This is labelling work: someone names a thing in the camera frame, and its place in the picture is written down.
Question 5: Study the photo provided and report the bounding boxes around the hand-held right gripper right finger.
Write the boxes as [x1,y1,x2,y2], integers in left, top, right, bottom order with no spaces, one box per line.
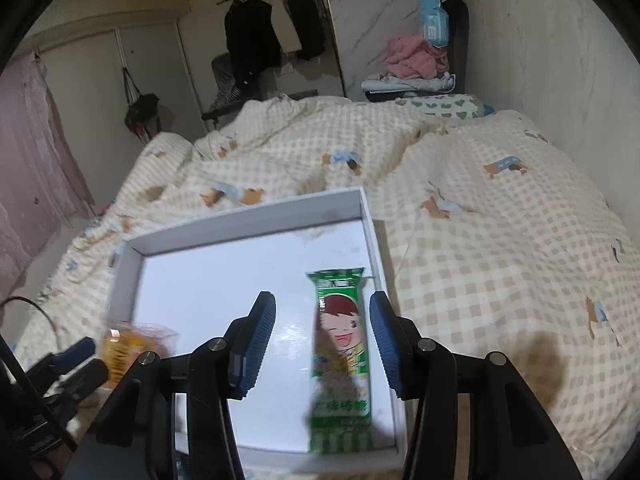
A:
[368,290,583,480]

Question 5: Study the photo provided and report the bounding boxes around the white cardboard box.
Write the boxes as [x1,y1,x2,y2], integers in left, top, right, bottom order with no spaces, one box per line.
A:
[107,186,408,473]

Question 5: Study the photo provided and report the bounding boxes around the black hanging bag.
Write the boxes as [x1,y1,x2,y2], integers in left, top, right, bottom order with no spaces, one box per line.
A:
[121,66,162,139]

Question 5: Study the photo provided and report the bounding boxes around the stack of folded clothes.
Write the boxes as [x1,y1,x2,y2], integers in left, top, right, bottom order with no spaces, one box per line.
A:
[361,74,457,104]

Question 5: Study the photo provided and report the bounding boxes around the packaged bread bun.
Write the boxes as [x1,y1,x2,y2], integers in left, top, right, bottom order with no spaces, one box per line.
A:
[101,321,180,388]

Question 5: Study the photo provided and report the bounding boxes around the blue tissue pack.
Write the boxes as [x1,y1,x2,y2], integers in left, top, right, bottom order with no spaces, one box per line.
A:
[417,0,454,50]

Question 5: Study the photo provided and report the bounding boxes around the striped garment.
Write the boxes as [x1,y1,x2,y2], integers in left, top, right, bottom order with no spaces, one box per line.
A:
[209,55,242,111]

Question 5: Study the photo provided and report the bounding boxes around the pink curtain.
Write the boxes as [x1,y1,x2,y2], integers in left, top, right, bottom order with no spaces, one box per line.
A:
[0,51,96,286]

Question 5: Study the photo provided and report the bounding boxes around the long black hanging garment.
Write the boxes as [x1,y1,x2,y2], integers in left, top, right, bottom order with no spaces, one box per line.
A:
[223,0,284,86]

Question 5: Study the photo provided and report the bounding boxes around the short black hanging garment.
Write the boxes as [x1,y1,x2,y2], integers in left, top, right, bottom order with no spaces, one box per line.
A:
[287,0,327,61]

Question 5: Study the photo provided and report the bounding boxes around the heart print pillow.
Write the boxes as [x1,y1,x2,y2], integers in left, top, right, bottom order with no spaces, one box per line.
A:
[400,94,494,122]

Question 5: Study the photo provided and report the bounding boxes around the checkered bear print blanket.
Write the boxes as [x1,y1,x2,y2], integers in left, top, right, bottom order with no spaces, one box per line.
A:
[10,94,632,461]

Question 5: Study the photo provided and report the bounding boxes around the green snack packet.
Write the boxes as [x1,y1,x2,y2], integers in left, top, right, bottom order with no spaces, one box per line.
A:
[305,267,375,455]

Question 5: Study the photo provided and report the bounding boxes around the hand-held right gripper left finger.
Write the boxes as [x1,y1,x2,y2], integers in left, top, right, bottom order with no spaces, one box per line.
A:
[75,290,277,480]

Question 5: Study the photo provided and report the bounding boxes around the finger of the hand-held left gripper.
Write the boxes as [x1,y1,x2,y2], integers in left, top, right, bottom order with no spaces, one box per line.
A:
[49,359,109,404]
[26,337,97,384]

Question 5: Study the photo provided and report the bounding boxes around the black cable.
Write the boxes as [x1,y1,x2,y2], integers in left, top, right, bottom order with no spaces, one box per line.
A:
[0,297,57,335]

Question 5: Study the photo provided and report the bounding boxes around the pink cloth pile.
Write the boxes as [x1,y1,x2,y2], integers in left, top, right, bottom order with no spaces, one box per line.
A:
[384,35,449,80]

